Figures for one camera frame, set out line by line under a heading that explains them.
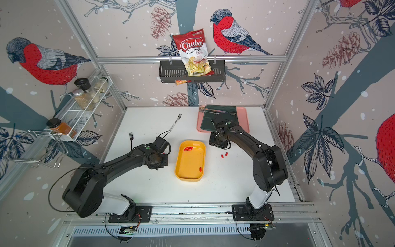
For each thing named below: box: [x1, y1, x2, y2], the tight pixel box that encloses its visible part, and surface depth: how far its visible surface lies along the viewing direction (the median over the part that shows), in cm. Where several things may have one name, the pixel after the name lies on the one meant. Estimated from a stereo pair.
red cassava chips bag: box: [172, 28, 215, 86], surface depth 86 cm
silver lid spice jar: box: [72, 88, 96, 112], surface depth 74 cm
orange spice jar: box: [46, 117, 77, 139], surface depth 62 cm
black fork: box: [129, 131, 134, 151], surface depth 106 cm
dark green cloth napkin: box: [200, 104, 239, 132], surface depth 120 cm
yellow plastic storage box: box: [174, 139, 207, 182], surface depth 92 cm
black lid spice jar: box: [74, 77, 92, 93], surface depth 76 cm
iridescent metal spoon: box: [202, 107, 237, 116], surface depth 120 cm
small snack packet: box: [174, 79, 188, 86], surface depth 92 cm
